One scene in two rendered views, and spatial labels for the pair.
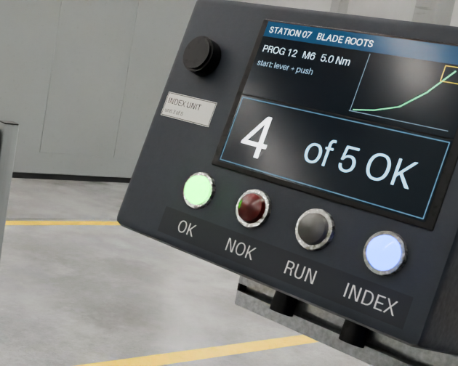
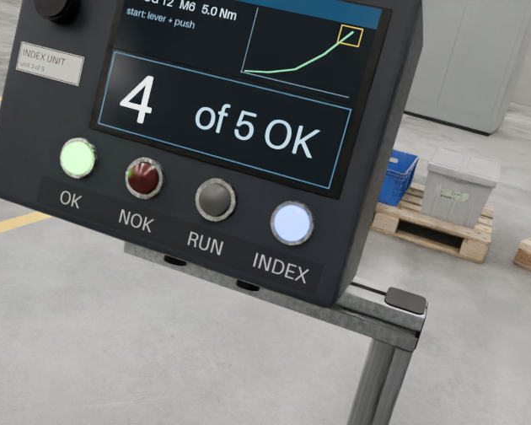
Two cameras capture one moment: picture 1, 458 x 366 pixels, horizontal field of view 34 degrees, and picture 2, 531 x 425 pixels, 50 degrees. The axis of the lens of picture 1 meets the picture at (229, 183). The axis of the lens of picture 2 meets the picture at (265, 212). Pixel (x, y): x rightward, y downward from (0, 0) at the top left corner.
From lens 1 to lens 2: 0.15 m
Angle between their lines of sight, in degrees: 26
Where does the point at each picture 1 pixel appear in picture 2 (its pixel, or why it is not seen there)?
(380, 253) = (290, 226)
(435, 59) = (330, 17)
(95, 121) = not seen: outside the picture
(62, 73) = not seen: outside the picture
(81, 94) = not seen: outside the picture
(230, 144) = (108, 107)
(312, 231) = (216, 204)
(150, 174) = (15, 139)
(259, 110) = (136, 68)
